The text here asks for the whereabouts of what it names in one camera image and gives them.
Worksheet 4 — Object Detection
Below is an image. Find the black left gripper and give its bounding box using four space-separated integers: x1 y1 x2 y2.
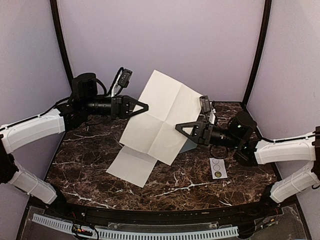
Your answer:
82 94 149 121

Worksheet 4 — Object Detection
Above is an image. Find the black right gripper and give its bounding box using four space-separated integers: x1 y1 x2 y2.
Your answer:
175 120 241 150

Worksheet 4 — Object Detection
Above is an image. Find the light blue paper envelope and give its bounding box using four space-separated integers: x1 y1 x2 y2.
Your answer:
179 127 197 154

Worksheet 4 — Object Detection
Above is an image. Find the white letter sheet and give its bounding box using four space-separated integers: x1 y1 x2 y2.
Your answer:
120 70 201 165

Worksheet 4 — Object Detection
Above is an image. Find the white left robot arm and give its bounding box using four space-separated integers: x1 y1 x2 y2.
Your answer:
0 67 149 218

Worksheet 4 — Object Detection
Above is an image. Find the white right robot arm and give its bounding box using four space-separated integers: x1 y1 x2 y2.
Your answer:
175 111 320 217

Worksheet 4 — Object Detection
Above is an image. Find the white sticker seal sheet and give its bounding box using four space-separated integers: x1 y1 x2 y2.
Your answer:
209 158 228 180

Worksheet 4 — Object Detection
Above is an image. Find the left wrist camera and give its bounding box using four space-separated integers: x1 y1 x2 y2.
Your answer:
109 67 133 97

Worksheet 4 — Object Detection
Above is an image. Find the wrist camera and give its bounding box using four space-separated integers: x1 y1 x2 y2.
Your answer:
109 67 133 97
199 95 218 125

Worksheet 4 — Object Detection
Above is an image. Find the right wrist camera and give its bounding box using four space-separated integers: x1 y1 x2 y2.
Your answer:
199 95 218 125

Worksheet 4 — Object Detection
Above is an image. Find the black front rail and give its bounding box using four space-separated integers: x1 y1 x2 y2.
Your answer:
45 196 301 226

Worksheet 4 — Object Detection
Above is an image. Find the black left corner post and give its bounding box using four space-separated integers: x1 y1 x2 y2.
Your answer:
49 0 74 89

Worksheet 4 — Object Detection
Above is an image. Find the black corner post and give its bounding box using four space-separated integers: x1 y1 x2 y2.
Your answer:
241 0 272 109
49 0 74 89

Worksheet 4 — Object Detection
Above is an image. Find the white slotted cable duct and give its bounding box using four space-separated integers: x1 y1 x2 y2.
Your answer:
31 213 239 240

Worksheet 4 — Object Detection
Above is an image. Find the black right corner post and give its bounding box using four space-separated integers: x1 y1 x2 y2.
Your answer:
241 0 272 109

